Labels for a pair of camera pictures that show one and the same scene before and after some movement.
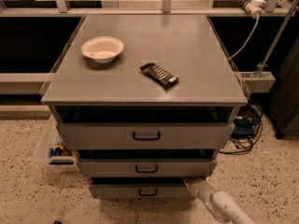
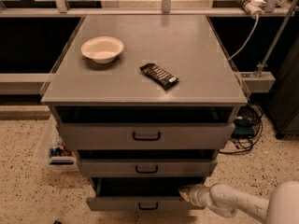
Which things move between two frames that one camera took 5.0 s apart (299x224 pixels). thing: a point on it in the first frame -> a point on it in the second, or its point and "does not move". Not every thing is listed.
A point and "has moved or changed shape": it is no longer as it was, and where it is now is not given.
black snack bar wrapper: x=163 y=77 does not move
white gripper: x=197 y=188 -> x=197 y=195
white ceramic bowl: x=103 y=49 does not move
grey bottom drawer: x=140 y=188 has moved or changed shape
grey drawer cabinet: x=145 y=101 does not move
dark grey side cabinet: x=283 y=105 does not move
